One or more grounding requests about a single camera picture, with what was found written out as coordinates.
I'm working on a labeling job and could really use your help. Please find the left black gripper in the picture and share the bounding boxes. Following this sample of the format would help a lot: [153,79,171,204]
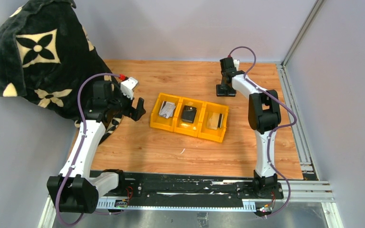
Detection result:
[108,84,146,121]

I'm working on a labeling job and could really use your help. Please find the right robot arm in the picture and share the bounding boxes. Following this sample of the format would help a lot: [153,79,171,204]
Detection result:
[216,57,281,199]

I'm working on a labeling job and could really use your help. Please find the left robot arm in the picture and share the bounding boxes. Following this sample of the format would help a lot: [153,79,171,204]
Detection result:
[47,77,146,214]

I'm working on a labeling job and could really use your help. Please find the beige cards in right bin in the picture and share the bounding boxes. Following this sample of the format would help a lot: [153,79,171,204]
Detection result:
[206,112,224,130]

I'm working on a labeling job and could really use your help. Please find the black wallet in middle bin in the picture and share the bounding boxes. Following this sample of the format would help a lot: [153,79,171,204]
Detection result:
[181,105,197,124]

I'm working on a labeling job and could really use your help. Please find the yellow three-compartment bin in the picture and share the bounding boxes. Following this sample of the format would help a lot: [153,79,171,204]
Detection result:
[150,93,229,143]

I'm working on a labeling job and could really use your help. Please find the black floral blanket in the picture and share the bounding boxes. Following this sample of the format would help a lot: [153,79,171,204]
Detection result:
[0,0,119,127]

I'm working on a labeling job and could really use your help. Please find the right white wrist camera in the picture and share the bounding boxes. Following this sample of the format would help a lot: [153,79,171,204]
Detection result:
[233,59,240,71]

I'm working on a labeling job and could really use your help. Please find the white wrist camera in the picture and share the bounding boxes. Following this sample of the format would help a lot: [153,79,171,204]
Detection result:
[120,77,139,100]
[233,59,240,71]

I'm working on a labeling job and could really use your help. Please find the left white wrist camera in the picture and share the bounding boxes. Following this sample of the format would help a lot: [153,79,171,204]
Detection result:
[120,77,139,100]

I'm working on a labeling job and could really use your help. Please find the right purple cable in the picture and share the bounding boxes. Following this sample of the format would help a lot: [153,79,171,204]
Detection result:
[227,46,298,218]

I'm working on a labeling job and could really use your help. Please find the purple cable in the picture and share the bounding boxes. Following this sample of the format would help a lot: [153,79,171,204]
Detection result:
[55,73,127,227]
[227,46,298,218]

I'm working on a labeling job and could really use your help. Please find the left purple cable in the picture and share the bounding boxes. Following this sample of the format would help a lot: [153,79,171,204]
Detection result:
[55,73,127,227]

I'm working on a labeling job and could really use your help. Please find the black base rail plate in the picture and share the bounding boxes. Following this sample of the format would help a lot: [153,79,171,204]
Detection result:
[96,171,285,209]

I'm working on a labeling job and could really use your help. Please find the aluminium frame post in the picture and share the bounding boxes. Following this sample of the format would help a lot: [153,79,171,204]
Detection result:
[281,0,326,68]

